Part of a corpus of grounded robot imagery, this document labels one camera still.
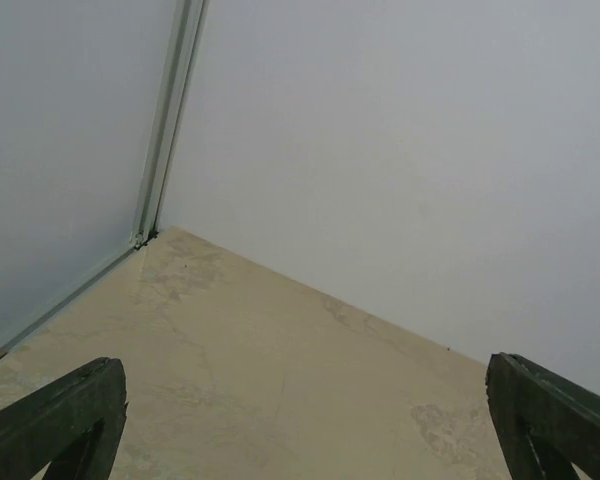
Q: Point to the aluminium corner post left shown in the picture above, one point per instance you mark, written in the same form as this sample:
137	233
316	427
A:
188	18

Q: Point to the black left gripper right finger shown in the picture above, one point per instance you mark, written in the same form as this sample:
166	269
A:
547	426

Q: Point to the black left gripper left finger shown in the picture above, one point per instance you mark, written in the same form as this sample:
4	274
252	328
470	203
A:
68	429

